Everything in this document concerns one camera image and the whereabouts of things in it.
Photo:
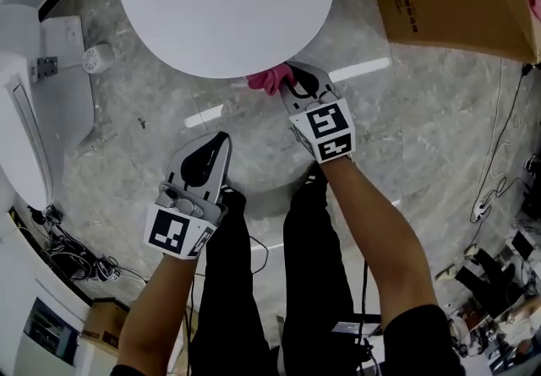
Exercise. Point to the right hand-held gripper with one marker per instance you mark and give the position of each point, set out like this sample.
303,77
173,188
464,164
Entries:
327,125

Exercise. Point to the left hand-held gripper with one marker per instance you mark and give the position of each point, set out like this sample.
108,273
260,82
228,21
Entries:
173,230

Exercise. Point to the white oval flat-lid toilet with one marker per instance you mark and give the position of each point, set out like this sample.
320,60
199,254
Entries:
220,7

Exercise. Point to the person's left forearm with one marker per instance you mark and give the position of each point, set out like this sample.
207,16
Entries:
156,306

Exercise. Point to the person's right forearm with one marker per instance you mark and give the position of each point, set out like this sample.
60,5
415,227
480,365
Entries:
376,239

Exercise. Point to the white toilet with square tank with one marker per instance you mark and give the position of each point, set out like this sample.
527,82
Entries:
55,112

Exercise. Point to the person's left shoe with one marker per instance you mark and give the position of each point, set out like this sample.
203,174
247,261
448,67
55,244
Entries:
231,194

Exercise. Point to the person's shoe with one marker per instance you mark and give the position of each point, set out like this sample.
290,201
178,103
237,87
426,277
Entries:
315,175
231,194

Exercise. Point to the person's right shoe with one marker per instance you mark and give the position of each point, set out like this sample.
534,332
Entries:
315,175

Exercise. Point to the person's left leg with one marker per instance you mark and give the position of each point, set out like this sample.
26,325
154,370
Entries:
228,281

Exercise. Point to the person's leg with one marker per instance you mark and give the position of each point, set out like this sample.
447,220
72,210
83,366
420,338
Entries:
228,281
317,260

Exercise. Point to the person's right leg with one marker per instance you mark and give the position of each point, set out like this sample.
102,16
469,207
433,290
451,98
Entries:
317,260

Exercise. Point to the small cardboard box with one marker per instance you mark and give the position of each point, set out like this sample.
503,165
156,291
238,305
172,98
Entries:
105,323

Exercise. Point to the white power strip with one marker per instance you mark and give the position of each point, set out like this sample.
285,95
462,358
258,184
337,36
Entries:
480,210

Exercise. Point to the black screen device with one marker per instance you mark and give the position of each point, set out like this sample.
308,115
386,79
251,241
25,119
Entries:
355,328

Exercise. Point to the person's black shirt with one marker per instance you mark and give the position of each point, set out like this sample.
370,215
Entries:
422,340

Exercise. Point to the grey metal bracket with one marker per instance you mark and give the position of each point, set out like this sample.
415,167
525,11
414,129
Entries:
44,69

